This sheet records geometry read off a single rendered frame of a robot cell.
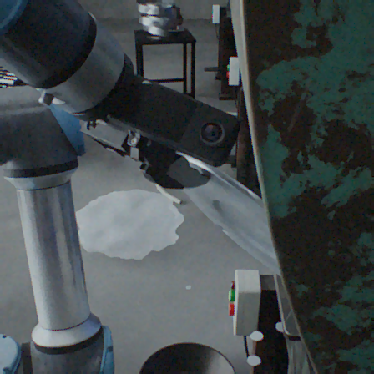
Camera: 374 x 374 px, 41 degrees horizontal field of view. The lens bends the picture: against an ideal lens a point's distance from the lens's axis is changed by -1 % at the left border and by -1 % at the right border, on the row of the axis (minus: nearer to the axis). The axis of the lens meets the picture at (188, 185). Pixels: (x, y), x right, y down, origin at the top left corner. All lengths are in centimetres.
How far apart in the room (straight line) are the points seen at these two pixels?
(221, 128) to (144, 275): 168
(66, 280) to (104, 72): 48
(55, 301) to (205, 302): 117
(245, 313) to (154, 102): 72
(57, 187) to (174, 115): 38
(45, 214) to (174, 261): 140
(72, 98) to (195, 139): 11
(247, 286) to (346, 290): 90
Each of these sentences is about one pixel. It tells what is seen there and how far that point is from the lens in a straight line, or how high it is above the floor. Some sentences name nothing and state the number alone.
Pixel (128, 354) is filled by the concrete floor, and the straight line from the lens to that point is 178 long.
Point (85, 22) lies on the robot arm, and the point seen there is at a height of 123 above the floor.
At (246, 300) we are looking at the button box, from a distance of 107.
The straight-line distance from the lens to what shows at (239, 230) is 73.
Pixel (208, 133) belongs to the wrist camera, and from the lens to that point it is 43.
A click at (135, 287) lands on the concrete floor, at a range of 203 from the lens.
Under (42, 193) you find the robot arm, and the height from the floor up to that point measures 93.
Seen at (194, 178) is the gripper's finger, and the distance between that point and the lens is 55.
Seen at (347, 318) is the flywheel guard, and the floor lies 119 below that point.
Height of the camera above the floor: 131
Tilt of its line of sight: 29 degrees down
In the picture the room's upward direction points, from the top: straight up
